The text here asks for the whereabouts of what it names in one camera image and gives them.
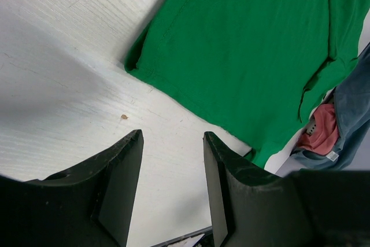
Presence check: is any blue-grey t shirt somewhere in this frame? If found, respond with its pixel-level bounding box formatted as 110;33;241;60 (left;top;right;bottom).
291;46;369;170

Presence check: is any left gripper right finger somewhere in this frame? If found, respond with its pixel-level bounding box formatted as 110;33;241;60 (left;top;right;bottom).
203;132;369;246

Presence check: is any coral red t shirt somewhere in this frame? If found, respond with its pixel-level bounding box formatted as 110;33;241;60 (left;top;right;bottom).
297;103;339;156

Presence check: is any green polo shirt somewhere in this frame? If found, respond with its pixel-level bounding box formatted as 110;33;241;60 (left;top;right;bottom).
124;0;369;167

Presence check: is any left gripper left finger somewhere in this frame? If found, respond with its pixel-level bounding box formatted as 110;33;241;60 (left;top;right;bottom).
1;130;144;246

